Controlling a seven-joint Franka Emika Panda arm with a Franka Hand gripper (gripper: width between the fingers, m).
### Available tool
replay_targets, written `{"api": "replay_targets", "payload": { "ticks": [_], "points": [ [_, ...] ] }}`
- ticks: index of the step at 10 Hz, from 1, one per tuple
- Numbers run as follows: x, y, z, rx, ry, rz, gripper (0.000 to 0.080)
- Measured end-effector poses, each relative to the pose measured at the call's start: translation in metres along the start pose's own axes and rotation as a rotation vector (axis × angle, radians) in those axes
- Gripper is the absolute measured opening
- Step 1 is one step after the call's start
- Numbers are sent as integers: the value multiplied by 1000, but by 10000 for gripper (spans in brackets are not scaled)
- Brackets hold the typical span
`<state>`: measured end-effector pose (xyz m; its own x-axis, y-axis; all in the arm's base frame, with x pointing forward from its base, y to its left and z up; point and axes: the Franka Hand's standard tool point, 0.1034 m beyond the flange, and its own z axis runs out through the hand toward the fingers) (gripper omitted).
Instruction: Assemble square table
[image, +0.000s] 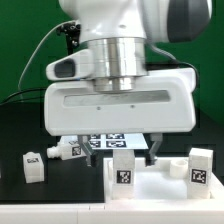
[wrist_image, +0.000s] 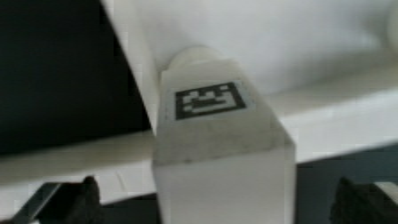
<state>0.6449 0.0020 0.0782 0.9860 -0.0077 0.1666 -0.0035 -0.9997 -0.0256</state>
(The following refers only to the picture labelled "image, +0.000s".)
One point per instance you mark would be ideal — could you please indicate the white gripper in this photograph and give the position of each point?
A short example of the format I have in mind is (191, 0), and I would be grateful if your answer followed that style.
(83, 100)

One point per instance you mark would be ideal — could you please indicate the white square tabletop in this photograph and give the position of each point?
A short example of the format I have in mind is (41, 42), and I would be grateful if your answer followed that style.
(166, 180)

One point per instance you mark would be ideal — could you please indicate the white marker plate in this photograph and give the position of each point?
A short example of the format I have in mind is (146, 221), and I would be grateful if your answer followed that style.
(118, 141)

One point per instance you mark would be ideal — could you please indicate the black camera on stand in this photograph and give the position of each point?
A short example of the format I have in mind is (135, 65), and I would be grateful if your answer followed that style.
(72, 31)

